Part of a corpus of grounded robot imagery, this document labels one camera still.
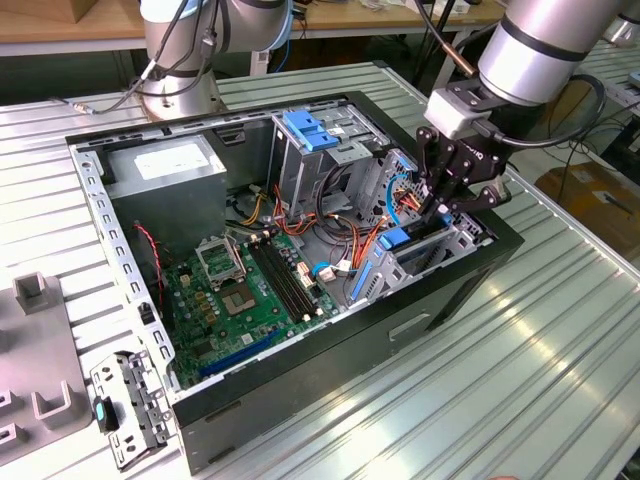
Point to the CPU socket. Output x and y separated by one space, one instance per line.
239 300

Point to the wooden desk white legs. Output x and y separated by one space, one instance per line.
350 20

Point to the silver disk bay cage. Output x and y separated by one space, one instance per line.
387 272

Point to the black open PC case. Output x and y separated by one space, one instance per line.
325 390

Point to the blue expansion slot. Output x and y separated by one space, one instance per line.
240 353

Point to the black equipment box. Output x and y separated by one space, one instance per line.
625 145

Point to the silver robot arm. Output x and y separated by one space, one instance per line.
540 45

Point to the grey power supply box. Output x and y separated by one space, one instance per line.
165 200

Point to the silver drive cage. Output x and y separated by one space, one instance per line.
300 170

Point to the small cardboard box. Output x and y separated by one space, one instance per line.
100 10

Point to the black case latch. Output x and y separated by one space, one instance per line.
145 314

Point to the metal slat side table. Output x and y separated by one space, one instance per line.
622 75

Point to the black RAM slot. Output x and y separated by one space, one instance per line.
293 280
278 280

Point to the blue black bracket latch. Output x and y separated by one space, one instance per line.
102 414

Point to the green motherboard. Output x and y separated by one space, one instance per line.
240 340

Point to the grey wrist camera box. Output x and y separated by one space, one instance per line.
450 112

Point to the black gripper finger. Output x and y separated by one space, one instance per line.
430 175
470 197

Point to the blue plastic drive latch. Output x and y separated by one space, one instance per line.
300 122
322 140

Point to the grey parts rack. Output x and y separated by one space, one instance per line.
35 350

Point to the silver expansion card bracket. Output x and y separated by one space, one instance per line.
131 372

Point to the large taped cardboard box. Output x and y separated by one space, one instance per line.
590 210

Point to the hard disk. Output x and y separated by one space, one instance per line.
395 239

